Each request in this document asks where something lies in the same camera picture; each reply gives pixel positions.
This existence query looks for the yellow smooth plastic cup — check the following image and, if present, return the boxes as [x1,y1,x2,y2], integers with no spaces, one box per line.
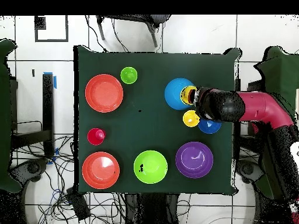
[179,85,198,106]

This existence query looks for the light blue plastic bowl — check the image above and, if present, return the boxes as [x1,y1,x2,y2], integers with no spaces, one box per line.
[164,78,196,111]

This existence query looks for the yellow stepped plastic cup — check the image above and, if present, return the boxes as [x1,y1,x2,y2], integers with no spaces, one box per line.
[182,110,201,128]

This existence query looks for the dark blue plastic bowl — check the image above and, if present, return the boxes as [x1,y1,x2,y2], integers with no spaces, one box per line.
[197,117,222,135]

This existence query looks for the dark green tablecloth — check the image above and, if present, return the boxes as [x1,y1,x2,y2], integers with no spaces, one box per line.
[74,44,242,195]

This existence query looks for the black metal stand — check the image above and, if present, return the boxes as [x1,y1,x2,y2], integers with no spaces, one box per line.
[9,73,56,159]
[234,78,266,155]

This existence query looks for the purple plastic bowl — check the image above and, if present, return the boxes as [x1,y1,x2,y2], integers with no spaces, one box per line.
[175,141,214,179]

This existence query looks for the green stepped plastic cup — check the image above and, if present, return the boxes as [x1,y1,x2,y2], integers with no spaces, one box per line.
[120,66,138,85]

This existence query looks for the light green plastic bowl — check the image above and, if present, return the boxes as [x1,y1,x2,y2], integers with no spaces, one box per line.
[133,150,168,184]

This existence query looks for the grey metal-legged chair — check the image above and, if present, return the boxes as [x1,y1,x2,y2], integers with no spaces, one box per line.
[96,15,171,48]

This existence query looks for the orange plastic bowl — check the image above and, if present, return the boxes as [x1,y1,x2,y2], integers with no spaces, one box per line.
[85,73,124,113]
[82,151,121,190]

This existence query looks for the black chair base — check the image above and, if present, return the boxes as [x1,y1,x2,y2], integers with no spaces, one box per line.
[9,157,50,187]
[235,159,266,185]

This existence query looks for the red plastic cup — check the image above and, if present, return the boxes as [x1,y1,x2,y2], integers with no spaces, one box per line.
[86,127,106,146]

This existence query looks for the blue tape strip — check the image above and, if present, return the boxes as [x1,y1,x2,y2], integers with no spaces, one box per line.
[43,71,58,90]

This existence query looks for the black power strip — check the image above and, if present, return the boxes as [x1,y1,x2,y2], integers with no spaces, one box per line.
[65,187,91,222]

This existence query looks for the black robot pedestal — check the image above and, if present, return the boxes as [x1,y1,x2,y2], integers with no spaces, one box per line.
[124,193,180,224]

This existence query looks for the black square frame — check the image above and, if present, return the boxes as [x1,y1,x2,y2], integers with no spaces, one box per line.
[34,15,69,43]

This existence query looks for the tangled black floor cables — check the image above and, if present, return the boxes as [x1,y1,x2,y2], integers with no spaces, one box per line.
[11,134,128,224]

